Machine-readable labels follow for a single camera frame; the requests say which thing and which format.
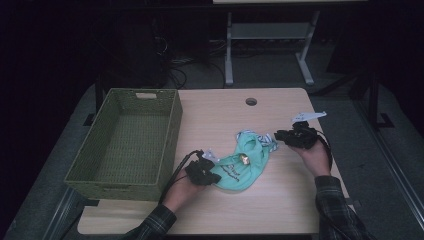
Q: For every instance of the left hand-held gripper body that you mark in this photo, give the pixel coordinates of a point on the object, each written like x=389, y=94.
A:
x=198, y=173

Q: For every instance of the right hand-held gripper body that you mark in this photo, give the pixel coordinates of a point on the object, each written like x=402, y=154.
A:
x=303, y=136

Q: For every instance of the mint green shirt striped collar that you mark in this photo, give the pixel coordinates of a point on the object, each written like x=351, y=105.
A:
x=243, y=173

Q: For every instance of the green woven basket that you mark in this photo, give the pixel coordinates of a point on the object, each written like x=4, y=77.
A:
x=133, y=140

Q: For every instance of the person's right hand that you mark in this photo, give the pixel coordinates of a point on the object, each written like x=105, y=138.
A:
x=316, y=160

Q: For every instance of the person's left hand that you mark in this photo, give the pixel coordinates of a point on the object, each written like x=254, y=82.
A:
x=181, y=195

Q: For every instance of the black metal stand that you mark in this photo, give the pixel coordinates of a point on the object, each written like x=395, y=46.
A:
x=375, y=100

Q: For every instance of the metal floor rail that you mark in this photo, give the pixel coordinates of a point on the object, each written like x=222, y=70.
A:
x=393, y=166
x=60, y=213

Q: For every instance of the white metal table frame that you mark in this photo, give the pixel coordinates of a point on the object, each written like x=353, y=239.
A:
x=266, y=31

